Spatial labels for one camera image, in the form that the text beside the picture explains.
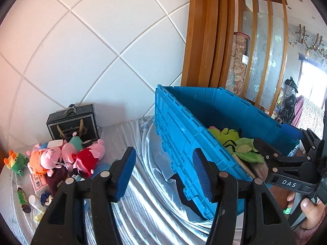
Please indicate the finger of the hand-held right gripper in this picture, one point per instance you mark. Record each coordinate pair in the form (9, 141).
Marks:
(268, 150)

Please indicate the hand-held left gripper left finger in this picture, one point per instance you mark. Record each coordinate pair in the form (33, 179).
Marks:
(125, 176)

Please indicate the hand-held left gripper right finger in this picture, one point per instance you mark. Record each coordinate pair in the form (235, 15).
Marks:
(204, 176)

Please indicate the pale green plush toy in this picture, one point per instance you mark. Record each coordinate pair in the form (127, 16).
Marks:
(246, 151)

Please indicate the pig plush red dress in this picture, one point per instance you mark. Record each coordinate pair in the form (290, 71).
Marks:
(85, 160)

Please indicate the lime green plush toy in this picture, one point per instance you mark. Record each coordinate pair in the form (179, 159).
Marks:
(224, 135)

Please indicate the blue plastic crate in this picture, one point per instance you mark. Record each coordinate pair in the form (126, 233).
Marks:
(178, 137)

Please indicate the pig plush teal dress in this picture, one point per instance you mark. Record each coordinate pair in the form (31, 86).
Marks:
(76, 140)

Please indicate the person's right hand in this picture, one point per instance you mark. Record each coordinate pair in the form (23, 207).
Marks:
(313, 214)

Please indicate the white bed sheet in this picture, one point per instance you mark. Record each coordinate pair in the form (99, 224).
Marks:
(148, 209)

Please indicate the black plastic bag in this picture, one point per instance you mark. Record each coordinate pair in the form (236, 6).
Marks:
(290, 99)

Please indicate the dark purple plush toy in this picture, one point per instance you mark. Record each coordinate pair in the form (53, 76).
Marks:
(57, 180)

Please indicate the black gift bag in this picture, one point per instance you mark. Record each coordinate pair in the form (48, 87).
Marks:
(66, 127)

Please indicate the small blue toy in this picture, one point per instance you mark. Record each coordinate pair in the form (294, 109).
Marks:
(46, 198)

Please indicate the bright window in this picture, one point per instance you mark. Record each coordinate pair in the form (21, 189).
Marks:
(315, 81)

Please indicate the pig plush orange dress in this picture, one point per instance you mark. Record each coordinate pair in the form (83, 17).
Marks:
(38, 162)

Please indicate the rolled patterned carpet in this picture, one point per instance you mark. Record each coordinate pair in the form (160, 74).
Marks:
(238, 63)

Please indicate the white small tube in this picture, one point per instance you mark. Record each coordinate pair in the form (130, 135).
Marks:
(35, 203)

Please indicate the wooden partition frosted glass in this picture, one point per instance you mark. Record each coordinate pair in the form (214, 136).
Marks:
(268, 56)

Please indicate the green small bottle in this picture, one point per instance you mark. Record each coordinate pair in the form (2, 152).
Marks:
(23, 200)

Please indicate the green plush orange crest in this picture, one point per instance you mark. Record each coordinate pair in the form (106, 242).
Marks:
(16, 164)

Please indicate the wall branch decoration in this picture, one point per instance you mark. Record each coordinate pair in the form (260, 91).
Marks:
(306, 39)

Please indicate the wooden door frame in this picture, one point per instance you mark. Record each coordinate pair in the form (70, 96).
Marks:
(204, 30)

